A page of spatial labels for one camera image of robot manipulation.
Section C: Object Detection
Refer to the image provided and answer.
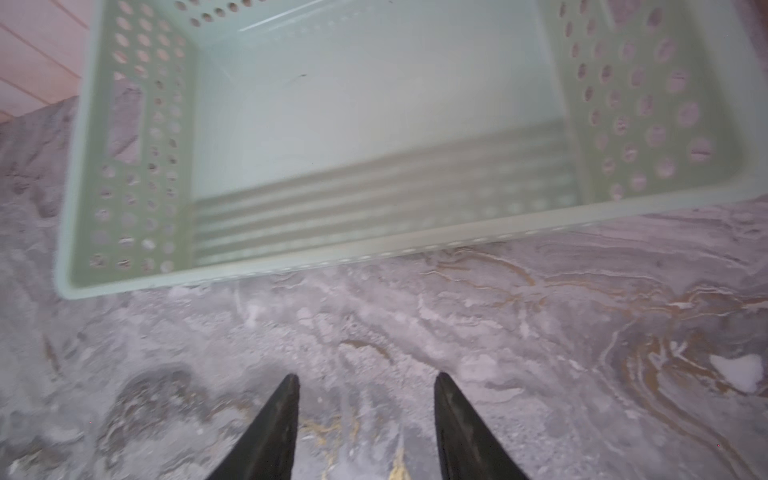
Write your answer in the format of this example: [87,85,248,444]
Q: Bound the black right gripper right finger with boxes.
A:
[434,372,529,480]

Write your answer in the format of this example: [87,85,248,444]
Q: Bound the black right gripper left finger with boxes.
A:
[207,374,300,480]

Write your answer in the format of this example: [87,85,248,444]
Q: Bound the mint green empty basket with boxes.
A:
[54,1,767,299]

